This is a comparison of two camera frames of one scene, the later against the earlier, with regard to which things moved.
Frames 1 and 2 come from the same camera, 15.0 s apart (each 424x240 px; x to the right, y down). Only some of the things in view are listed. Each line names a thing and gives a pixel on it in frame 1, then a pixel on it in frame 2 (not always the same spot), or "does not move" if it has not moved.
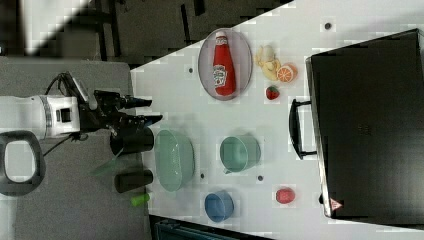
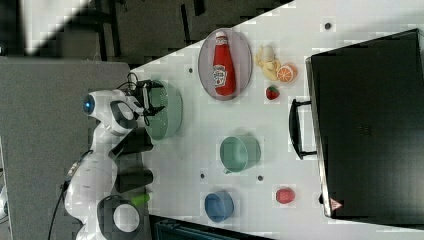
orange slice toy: (287, 73) does not move
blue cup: (219, 205) does not move
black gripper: (107, 114) → (143, 96)
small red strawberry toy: (272, 92) does not move
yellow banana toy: (266, 59) does not move
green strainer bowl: (175, 159) → (166, 122)
